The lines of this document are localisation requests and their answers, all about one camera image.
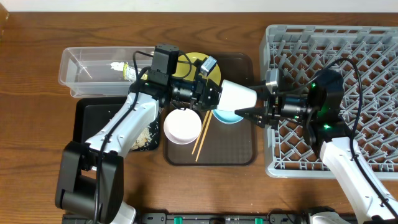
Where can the yellow plate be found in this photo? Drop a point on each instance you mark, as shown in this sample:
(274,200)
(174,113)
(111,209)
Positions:
(183,68)

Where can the white cup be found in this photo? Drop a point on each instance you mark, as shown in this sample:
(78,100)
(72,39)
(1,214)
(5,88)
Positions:
(235,97)

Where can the grey dishwasher rack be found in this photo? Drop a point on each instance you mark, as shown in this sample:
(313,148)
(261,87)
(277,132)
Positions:
(367,58)

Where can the white bowl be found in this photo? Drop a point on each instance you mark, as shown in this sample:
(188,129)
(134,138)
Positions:
(182,126)

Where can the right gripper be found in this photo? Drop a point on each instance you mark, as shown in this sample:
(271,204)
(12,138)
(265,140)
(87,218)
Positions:
(270,108)

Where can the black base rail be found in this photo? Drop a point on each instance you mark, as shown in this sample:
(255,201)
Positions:
(154,218)

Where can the clear plastic bin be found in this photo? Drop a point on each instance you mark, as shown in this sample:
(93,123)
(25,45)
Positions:
(87,70)

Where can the dark brown serving tray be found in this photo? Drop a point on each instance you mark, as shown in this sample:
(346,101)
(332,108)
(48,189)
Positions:
(224,144)

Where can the wooden chopstick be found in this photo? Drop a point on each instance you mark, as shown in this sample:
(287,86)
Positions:
(203,136)
(202,128)

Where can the black plastic bin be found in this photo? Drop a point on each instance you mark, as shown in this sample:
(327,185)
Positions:
(92,114)

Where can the rice and food scraps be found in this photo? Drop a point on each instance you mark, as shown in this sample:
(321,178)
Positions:
(149,138)

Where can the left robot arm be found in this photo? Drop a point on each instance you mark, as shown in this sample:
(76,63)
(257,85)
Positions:
(91,177)

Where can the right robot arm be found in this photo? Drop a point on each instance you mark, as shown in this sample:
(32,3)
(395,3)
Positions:
(332,140)

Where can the green snack wrapper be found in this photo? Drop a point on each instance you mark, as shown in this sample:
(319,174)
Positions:
(129,73)

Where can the light blue bowl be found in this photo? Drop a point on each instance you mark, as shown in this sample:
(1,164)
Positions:
(226,117)

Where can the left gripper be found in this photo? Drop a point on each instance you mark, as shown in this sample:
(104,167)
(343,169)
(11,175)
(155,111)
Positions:
(208,96)

